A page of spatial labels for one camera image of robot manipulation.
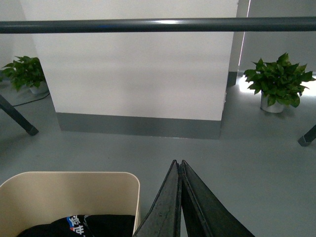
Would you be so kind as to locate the beige plastic laundry hamper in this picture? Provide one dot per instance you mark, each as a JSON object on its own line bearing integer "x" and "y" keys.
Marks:
{"x": 41, "y": 197}

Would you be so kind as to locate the potted green plant middle left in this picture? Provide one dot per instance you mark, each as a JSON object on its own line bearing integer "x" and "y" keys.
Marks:
{"x": 25, "y": 71}

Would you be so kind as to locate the grey clothes hanger rack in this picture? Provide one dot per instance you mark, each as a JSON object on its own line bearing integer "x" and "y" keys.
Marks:
{"x": 150, "y": 126}

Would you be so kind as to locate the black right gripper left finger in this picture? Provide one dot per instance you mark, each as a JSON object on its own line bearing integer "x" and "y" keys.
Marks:
{"x": 164, "y": 216}

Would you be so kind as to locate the potted green plant right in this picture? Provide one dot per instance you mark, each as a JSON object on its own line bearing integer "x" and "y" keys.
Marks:
{"x": 280, "y": 83}

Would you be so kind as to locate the black printed t-shirt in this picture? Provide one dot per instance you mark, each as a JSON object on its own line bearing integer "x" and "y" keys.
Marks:
{"x": 85, "y": 226}

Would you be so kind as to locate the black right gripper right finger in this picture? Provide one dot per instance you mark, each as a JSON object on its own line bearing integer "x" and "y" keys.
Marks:
{"x": 204, "y": 214}

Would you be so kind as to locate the potted green plant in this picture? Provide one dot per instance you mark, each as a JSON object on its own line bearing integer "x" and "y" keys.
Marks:
{"x": 280, "y": 83}
{"x": 25, "y": 71}

